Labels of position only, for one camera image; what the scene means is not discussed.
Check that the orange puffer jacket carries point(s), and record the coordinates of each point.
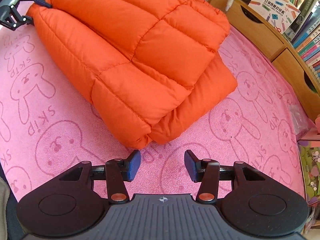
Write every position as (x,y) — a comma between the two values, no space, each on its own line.
(125,55)

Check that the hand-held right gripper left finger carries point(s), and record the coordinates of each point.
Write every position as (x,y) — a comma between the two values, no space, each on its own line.
(133,166)

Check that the white printed cardboard box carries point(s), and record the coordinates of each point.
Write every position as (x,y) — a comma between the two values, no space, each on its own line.
(272,7)

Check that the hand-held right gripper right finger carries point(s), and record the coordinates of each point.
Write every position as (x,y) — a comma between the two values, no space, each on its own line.
(191,166)

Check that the clear plastic bag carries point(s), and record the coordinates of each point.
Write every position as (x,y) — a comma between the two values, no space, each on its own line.
(298,120)

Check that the row of pastel and red books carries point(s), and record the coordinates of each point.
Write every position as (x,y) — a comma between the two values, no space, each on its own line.
(310,47)

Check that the wooden drawer organizer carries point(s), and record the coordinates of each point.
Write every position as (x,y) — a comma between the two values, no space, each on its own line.
(260,30)

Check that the pink house-shaped toy case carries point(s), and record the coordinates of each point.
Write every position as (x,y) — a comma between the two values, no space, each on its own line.
(311,160)

